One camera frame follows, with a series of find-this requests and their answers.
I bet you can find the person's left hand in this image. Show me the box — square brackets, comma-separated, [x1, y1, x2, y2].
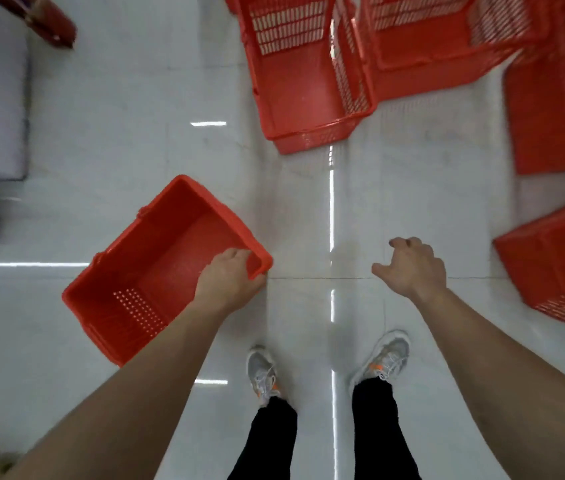
[194, 248, 268, 316]

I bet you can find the person's right hand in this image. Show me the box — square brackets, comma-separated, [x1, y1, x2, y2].
[371, 237, 449, 303]

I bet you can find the red plastic shopping basket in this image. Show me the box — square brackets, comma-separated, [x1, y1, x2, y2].
[504, 0, 565, 176]
[493, 192, 565, 344]
[350, 0, 549, 103]
[235, 0, 379, 156]
[61, 175, 274, 368]

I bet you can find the person's right forearm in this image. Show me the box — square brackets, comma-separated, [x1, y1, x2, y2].
[410, 289, 565, 480]

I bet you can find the person's left forearm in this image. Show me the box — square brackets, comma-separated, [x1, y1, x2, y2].
[0, 297, 235, 480]

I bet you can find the person's right grey sneaker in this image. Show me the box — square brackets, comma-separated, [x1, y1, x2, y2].
[351, 330, 412, 387]

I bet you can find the person's grey sneaker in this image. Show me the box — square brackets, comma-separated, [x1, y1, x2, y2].
[246, 346, 281, 407]
[351, 330, 412, 387]

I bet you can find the person's left grey sneaker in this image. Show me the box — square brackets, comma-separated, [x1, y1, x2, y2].
[246, 346, 281, 407]

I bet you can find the person's right black trouser leg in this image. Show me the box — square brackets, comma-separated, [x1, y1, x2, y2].
[352, 377, 422, 480]

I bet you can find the person's black trouser leg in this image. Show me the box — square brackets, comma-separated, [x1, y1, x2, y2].
[227, 396, 298, 480]
[352, 377, 422, 480]

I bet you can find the person's left black trouser leg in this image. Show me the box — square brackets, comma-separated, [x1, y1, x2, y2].
[227, 396, 298, 480]

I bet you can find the dark red object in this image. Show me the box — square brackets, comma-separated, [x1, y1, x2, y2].
[0, 0, 78, 49]

